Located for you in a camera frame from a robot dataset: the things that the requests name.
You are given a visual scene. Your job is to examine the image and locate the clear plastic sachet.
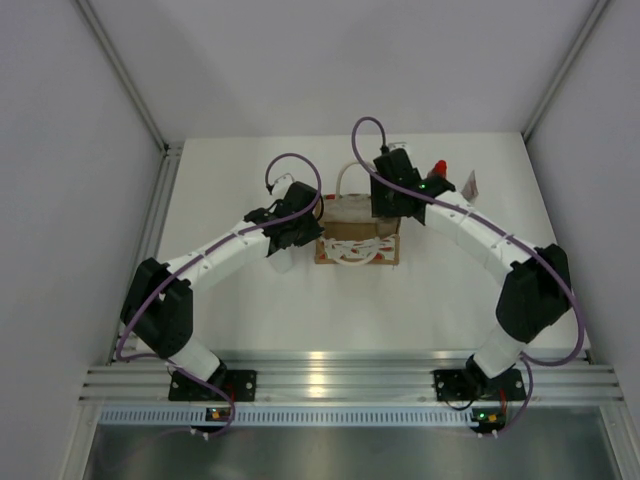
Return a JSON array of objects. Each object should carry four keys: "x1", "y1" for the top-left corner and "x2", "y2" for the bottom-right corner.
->
[{"x1": 461, "y1": 170, "x2": 479, "y2": 204}]

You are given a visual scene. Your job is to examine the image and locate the translucent bottle with black cap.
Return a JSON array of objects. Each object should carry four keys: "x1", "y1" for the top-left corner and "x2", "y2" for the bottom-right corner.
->
[{"x1": 269, "y1": 249, "x2": 294, "y2": 274}]

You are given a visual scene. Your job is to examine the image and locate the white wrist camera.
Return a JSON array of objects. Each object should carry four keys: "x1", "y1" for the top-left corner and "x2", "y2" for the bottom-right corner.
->
[
  {"x1": 387, "y1": 141, "x2": 412, "y2": 156},
  {"x1": 275, "y1": 173, "x2": 295, "y2": 183}
]

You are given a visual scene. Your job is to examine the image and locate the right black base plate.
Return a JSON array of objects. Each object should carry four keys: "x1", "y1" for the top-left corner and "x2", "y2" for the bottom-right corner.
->
[{"x1": 433, "y1": 368, "x2": 527, "y2": 403}]

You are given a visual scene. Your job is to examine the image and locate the red bottle with red cap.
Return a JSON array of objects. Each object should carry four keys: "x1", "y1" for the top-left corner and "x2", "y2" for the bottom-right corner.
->
[{"x1": 427, "y1": 160, "x2": 448, "y2": 179}]

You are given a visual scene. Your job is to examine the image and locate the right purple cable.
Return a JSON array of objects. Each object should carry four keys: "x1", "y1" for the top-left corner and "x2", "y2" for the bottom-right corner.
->
[{"x1": 351, "y1": 117, "x2": 585, "y2": 436}]

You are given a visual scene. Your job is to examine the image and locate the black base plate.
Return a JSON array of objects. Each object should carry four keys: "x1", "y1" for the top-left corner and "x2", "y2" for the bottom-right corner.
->
[
  {"x1": 168, "y1": 370, "x2": 257, "y2": 402},
  {"x1": 433, "y1": 368, "x2": 527, "y2": 403}
]

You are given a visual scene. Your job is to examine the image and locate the right aluminium frame post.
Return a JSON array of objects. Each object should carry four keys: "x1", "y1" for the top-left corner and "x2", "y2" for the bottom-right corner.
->
[{"x1": 521, "y1": 0, "x2": 614, "y2": 145}]

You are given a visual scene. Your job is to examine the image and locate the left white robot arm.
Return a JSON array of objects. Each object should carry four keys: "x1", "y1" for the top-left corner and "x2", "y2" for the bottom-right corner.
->
[{"x1": 120, "y1": 181, "x2": 323, "y2": 400}]

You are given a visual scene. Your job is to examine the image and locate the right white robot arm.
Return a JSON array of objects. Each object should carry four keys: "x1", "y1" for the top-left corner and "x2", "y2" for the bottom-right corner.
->
[{"x1": 370, "y1": 147, "x2": 571, "y2": 401}]

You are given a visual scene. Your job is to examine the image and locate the left aluminium frame post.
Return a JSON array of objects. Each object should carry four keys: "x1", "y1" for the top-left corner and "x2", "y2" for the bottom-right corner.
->
[{"x1": 72, "y1": 0, "x2": 168, "y2": 153}]

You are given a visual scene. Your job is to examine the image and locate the purple cable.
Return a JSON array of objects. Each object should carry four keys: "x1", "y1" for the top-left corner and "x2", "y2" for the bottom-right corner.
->
[
  {"x1": 351, "y1": 117, "x2": 585, "y2": 436},
  {"x1": 115, "y1": 152, "x2": 324, "y2": 439}
]

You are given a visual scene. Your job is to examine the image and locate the white slotted cable duct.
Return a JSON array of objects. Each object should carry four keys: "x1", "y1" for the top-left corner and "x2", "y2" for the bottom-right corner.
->
[{"x1": 99, "y1": 406, "x2": 478, "y2": 427}]

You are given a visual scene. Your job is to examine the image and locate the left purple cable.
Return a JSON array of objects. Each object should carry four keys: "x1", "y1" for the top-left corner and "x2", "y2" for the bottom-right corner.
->
[{"x1": 115, "y1": 152, "x2": 324, "y2": 439}]

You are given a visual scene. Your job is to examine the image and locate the aluminium mounting rail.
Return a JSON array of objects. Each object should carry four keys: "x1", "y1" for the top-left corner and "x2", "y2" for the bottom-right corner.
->
[{"x1": 79, "y1": 351, "x2": 624, "y2": 406}]

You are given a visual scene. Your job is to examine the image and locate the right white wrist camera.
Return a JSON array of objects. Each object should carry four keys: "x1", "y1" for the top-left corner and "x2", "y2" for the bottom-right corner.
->
[{"x1": 387, "y1": 141, "x2": 412, "y2": 156}]

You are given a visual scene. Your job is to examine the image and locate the canvas bag with strawberry print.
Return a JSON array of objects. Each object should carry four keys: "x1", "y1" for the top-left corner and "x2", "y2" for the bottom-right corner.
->
[{"x1": 314, "y1": 162, "x2": 401, "y2": 267}]

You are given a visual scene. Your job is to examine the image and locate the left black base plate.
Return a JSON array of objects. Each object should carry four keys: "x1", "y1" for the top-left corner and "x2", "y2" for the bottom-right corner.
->
[{"x1": 168, "y1": 370, "x2": 257, "y2": 402}]

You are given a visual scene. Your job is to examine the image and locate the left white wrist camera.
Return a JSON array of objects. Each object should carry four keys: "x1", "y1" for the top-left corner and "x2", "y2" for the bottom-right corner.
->
[{"x1": 275, "y1": 173, "x2": 295, "y2": 183}]

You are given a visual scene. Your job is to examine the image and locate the aluminium frame post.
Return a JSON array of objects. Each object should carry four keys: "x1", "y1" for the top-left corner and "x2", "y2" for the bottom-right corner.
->
[
  {"x1": 72, "y1": 0, "x2": 168, "y2": 153},
  {"x1": 521, "y1": 0, "x2": 614, "y2": 145}
]

